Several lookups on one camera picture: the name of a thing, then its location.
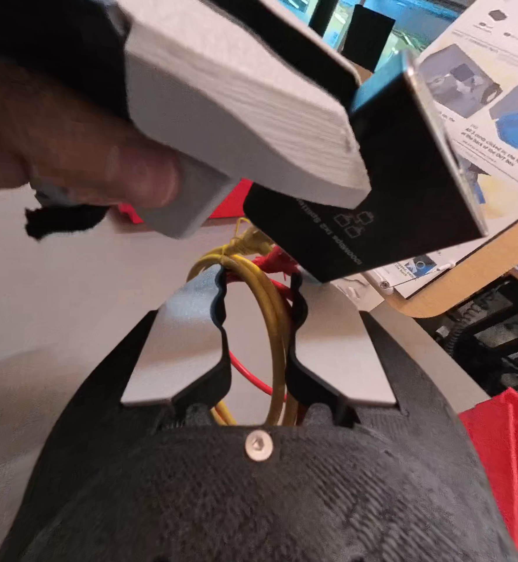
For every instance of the printed instruction board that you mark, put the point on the printed instruction board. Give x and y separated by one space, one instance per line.
482 88

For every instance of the person's left hand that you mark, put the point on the person's left hand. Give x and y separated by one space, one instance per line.
66 153

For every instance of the red plastic bin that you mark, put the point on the red plastic bin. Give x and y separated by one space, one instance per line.
504 461

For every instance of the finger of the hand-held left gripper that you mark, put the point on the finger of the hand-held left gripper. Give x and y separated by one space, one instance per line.
241 109

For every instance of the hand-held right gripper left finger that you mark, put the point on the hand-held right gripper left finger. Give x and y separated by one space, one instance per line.
180 351

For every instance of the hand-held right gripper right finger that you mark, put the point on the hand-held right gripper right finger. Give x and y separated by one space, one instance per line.
342 351

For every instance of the black office chair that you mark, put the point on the black office chair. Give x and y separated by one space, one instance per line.
495 342

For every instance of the black ethernet splitter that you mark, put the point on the black ethernet splitter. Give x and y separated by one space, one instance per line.
408 197

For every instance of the black monitor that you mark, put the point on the black monitor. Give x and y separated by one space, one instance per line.
368 39

